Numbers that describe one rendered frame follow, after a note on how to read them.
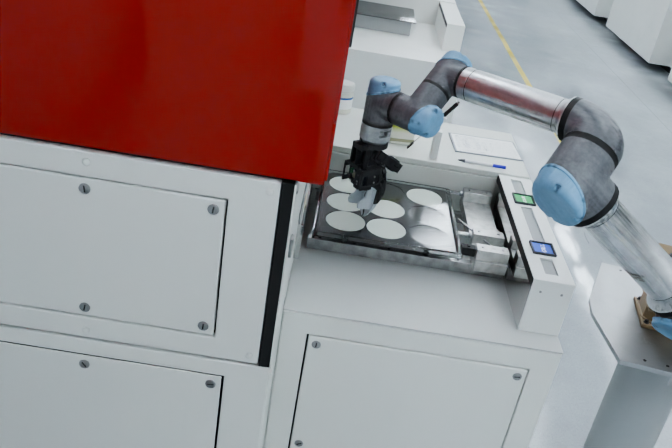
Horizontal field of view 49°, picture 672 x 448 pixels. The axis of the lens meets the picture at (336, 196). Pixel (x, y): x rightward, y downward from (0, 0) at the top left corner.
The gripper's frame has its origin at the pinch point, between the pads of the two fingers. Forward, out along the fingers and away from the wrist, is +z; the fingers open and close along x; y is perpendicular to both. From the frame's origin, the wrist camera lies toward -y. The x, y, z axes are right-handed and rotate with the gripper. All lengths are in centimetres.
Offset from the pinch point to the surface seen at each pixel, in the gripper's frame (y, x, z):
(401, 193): -18.4, -6.4, 1.7
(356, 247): 5.4, 4.4, 7.2
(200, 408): 57, 22, 23
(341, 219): 7.1, -1.0, 1.6
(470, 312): -4.5, 35.5, 9.6
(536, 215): -35.6, 25.4, -4.4
